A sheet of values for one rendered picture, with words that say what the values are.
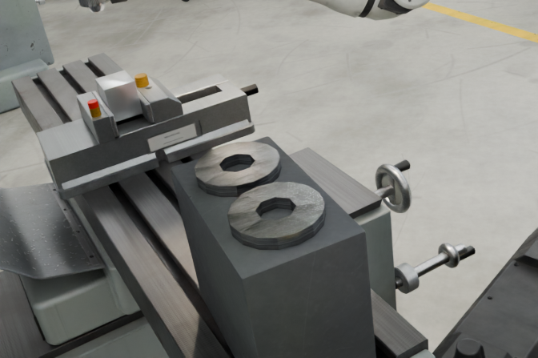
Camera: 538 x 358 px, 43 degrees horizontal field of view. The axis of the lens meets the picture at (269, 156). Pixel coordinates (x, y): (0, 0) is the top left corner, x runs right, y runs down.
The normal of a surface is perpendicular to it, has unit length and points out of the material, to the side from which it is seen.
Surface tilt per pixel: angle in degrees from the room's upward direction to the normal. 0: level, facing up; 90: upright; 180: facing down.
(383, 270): 90
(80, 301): 90
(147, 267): 0
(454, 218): 0
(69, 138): 0
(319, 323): 90
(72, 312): 90
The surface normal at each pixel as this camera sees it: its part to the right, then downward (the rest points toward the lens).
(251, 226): -0.14, -0.86
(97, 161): 0.44, 0.40
